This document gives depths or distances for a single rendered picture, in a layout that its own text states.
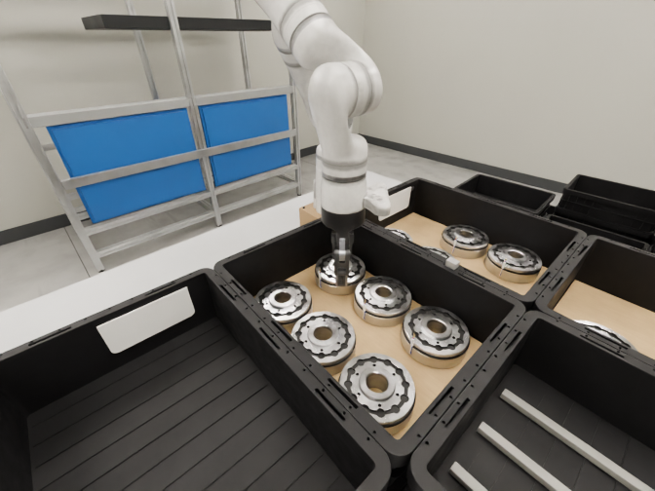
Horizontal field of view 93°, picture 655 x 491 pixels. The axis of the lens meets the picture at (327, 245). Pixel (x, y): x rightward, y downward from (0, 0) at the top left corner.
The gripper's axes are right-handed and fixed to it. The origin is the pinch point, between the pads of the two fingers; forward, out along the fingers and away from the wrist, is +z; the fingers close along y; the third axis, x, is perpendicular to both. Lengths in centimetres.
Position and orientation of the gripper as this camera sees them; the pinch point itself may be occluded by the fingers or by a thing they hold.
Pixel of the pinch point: (341, 269)
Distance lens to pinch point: 60.2
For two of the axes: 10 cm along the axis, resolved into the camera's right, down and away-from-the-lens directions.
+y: -0.5, 5.6, -8.2
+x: 10.0, 0.2, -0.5
